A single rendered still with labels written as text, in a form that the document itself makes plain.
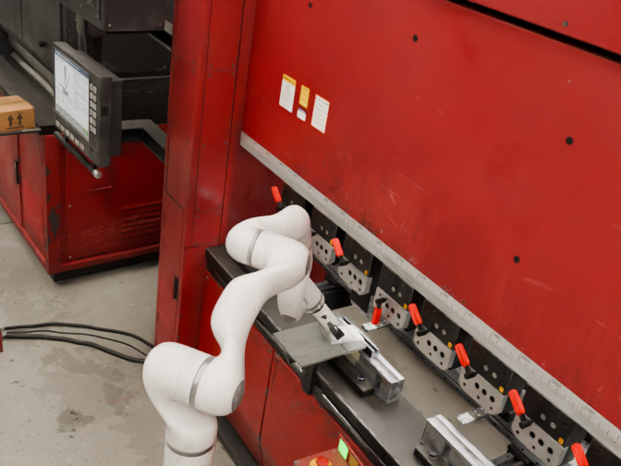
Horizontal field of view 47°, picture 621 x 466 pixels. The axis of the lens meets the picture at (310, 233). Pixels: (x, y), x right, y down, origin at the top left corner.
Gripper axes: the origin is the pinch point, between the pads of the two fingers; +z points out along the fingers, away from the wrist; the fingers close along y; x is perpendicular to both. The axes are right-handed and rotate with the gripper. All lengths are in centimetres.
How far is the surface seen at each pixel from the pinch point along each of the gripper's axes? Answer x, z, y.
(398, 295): -22.5, -14.1, -18.5
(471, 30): -75, -76, -20
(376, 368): -3.0, 10.4, -15.8
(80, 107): 26, -73, 105
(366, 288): -16.6, -10.3, -4.0
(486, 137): -62, -57, -34
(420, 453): 1.6, 15.1, -47.4
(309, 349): 10.5, -5.0, -4.6
